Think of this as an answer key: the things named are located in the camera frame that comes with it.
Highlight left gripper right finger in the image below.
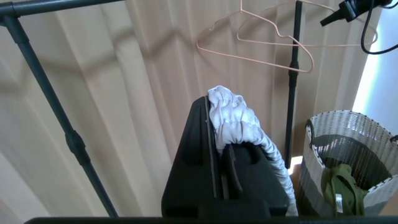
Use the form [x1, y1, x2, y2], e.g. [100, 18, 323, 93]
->
[222, 144, 289, 217]

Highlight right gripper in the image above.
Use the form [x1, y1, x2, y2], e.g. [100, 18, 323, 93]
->
[340, 0, 394, 22]

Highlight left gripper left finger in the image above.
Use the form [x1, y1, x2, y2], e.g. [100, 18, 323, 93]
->
[161, 95, 222, 218]

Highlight pale grey shorts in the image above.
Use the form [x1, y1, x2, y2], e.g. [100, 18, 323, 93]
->
[206, 85, 300, 217]

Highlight white laundry basket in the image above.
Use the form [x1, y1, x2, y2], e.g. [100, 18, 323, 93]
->
[297, 110, 398, 218]

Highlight black clothes rack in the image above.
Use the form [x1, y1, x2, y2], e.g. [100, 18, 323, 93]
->
[0, 0, 305, 218]

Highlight green garment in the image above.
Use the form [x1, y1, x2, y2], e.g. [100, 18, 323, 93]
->
[320, 163, 370, 218]

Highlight beige curtain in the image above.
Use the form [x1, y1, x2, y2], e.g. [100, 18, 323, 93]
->
[0, 0, 384, 218]

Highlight black cable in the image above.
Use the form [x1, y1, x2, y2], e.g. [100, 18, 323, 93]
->
[359, 0, 398, 55]

